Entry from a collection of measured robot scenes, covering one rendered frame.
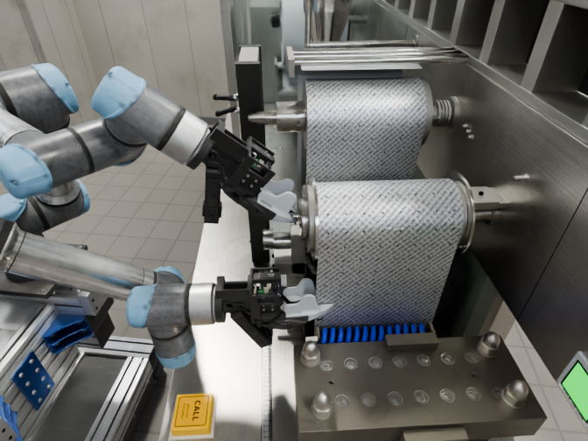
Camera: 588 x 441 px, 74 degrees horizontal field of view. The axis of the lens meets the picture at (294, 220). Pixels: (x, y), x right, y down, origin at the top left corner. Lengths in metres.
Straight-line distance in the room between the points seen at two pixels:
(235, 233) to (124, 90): 0.72
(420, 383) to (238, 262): 0.60
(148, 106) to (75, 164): 0.14
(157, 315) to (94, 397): 1.12
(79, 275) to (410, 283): 0.61
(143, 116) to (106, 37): 3.86
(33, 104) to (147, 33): 3.28
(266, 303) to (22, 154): 0.42
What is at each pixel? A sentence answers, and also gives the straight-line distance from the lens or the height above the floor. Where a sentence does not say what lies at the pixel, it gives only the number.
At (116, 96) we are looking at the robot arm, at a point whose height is 1.48.
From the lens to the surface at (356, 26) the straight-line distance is 1.58.
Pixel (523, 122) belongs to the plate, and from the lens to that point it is 0.72.
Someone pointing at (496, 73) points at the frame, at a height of 1.45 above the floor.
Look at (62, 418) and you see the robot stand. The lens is 1.83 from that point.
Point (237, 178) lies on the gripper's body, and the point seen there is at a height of 1.35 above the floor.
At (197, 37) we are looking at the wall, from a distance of 4.07.
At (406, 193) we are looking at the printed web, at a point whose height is 1.31.
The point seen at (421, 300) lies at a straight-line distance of 0.79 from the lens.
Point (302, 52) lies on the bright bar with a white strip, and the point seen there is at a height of 1.46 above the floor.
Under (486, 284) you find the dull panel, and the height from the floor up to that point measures 1.11.
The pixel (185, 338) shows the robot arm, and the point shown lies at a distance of 0.79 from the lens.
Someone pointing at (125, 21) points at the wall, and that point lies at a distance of 4.31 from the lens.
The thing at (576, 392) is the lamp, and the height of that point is 1.17.
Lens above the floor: 1.66
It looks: 37 degrees down
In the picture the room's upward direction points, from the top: straight up
